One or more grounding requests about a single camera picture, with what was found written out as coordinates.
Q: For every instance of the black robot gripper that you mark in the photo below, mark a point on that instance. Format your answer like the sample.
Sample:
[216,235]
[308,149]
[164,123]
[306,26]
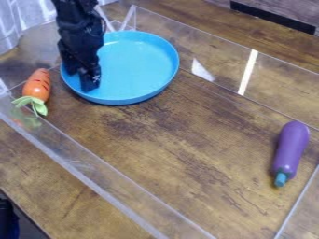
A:
[80,30]

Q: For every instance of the black bar on table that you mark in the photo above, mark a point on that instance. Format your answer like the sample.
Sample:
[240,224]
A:
[266,15]

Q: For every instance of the clear acrylic enclosure wall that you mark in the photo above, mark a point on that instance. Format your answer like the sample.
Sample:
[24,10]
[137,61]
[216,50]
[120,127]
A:
[176,168]

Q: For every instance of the purple toy eggplant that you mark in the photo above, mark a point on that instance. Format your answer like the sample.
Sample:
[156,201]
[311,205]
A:
[294,139]

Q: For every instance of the blue round plate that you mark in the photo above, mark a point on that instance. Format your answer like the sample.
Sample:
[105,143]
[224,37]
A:
[139,65]

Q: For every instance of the orange toy carrot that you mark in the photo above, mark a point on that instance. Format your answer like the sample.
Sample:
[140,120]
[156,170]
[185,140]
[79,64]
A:
[36,92]

